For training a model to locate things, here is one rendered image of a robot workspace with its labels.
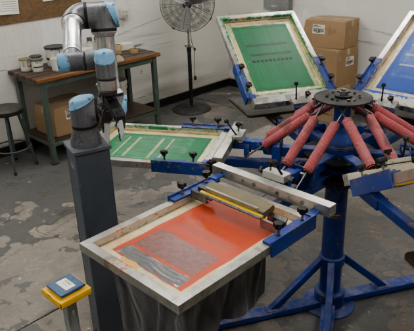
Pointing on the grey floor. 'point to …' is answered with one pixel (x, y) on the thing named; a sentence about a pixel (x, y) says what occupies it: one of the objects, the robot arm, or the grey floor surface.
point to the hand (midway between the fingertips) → (114, 140)
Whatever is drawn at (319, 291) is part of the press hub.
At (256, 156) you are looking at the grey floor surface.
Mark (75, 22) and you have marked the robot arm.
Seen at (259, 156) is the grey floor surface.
